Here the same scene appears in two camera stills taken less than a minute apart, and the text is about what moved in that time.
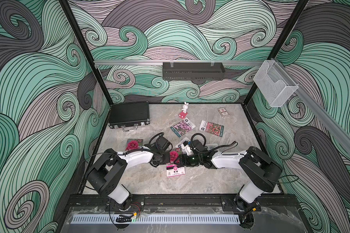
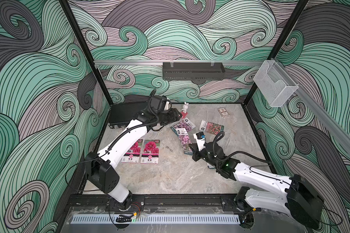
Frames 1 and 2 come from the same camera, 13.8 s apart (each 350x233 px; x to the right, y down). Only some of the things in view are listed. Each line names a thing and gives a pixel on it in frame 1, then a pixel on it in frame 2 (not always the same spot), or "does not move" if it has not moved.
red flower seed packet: (214, 129) does not move
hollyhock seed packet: (175, 168) -> (150, 151)
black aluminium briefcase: (129, 115) does not move
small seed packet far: (223, 112) does not move
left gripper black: (167, 159) -> (173, 116)
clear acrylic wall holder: (274, 85) does not move
